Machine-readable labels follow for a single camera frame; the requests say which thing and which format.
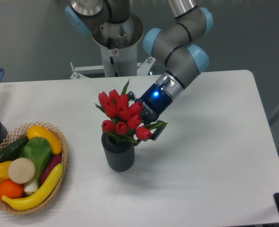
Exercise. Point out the beige round disc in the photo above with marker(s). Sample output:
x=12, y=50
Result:
x=21, y=170

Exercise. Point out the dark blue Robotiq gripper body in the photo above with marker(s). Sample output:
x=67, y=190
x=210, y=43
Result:
x=159, y=96

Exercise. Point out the woven wicker basket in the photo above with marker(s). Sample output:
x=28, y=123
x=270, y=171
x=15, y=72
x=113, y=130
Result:
x=21, y=132

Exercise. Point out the yellow squash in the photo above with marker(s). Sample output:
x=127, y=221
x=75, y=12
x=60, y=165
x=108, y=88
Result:
x=40, y=131

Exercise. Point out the orange fruit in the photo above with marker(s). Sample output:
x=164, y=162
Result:
x=11, y=189

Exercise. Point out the yellow bell pepper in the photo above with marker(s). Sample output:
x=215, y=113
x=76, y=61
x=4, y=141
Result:
x=4, y=171

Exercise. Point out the dark grey ribbed vase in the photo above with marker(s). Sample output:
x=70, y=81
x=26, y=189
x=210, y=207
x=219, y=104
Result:
x=120, y=157

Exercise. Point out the metal mounting bracket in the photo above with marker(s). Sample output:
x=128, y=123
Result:
x=143, y=68

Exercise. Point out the dark green cucumber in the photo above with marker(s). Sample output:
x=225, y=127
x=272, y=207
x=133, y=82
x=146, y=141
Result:
x=12, y=150

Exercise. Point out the green bok choy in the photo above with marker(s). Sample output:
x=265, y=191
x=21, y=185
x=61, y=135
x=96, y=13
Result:
x=38, y=150

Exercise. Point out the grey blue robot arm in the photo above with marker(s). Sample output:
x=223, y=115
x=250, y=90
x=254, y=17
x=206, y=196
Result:
x=117, y=31

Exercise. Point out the yellow banana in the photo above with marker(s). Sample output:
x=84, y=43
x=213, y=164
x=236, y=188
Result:
x=40, y=195

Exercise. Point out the purple sweet potato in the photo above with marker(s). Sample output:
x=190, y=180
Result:
x=56, y=159

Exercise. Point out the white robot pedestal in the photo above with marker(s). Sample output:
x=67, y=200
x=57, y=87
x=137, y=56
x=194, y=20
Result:
x=119, y=62

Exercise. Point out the red tulip bouquet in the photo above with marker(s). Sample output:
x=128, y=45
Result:
x=125, y=122

